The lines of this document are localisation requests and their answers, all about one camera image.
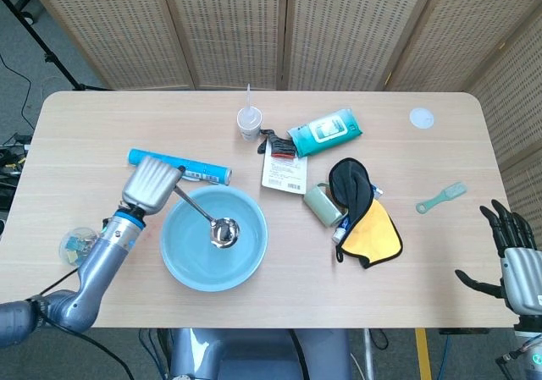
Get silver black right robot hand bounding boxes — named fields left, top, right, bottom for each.
left=454, top=199, right=542, bottom=314

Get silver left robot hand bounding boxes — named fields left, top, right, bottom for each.
left=121, top=155, right=186, bottom=221

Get metal ladle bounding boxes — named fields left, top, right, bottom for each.
left=173, top=184, right=241, bottom=250

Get light blue bowl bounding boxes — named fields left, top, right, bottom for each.
left=159, top=184, right=270, bottom=291

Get blue plastic bag roll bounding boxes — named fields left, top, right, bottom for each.
left=128, top=148, right=233, bottom=185

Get clear plastic ball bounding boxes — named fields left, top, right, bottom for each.
left=58, top=226, right=102, bottom=267

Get green plastic brush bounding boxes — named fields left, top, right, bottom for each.
left=414, top=180, right=468, bottom=215

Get white cup with straw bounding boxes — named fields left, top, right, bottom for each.
left=235, top=83, right=263, bottom=142

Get black gloves on paper card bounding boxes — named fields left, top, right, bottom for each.
left=257, top=129, right=309, bottom=194

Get black electronic equipment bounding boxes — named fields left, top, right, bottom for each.
left=0, top=132, right=33, bottom=212

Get black and yellow cloth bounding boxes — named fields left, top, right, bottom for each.
left=328, top=157, right=403, bottom=270

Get black tripod stand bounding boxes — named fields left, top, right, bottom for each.
left=0, top=0, right=109, bottom=92

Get wicker folding screen panel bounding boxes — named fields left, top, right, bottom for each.
left=20, top=0, right=196, bottom=90
left=282, top=0, right=445, bottom=92
left=387, top=0, right=542, bottom=93
left=465, top=14, right=542, bottom=197
left=158, top=0, right=291, bottom=91

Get small green roll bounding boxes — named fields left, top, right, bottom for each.
left=302, top=182, right=349, bottom=229

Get white round table grommet cover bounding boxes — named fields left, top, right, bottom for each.
left=408, top=107, right=435, bottom=129

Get small white blue tube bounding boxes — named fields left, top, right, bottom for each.
left=331, top=215, right=351, bottom=244

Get teal wet wipes pack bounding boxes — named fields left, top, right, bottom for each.
left=286, top=107, right=364, bottom=158

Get grey robot torso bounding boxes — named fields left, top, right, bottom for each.
left=168, top=328, right=353, bottom=380

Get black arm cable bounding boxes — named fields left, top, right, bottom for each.
left=25, top=267, right=139, bottom=380

